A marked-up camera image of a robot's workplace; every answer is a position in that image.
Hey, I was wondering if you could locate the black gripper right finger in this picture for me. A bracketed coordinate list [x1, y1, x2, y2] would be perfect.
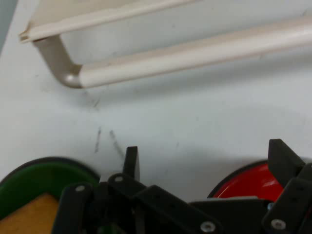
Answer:
[262, 138, 312, 234]

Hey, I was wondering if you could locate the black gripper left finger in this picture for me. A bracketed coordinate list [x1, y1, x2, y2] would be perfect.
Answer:
[52, 146, 223, 234]

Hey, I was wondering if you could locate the red plate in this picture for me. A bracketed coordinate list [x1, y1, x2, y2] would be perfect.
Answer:
[207, 159, 286, 199]

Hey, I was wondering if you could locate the green plate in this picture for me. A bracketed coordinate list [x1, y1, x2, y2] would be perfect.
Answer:
[0, 157, 101, 220]

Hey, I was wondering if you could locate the yellow sponge block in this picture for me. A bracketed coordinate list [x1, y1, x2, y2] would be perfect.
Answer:
[0, 193, 59, 234]

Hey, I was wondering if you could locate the beige plastic rack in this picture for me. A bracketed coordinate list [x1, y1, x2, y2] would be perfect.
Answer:
[19, 0, 312, 89]

